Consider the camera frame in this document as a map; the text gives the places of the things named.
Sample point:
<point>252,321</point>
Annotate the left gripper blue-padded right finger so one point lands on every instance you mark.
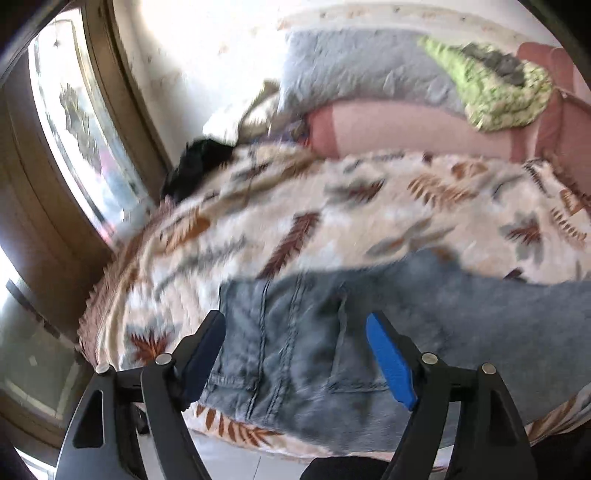
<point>490,442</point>

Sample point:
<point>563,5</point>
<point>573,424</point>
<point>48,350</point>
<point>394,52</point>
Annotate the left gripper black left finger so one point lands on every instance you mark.
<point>101,441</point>

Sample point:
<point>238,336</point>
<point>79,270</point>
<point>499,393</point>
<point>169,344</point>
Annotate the leaf-patterned quilted blanket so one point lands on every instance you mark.
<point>278,209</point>

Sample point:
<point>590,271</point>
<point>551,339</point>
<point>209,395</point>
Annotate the black garment on sofa edge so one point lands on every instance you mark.
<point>199,158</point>

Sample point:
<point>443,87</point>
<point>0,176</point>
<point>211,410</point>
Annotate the stained glass window door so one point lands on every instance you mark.
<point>81,169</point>

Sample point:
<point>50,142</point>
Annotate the white patterned pillow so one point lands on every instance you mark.
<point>247,114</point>

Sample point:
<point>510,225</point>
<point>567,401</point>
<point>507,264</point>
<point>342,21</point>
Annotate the pink and maroon sofa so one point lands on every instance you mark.
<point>562,131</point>

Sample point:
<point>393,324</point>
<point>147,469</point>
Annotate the green patterned folded blanket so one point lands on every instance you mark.
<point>491,104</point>

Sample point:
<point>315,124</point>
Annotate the dark grey crumpled cloth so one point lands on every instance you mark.
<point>506,66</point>

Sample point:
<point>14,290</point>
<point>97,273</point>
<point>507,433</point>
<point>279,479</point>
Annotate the grey quilted pillow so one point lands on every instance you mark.
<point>324,66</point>

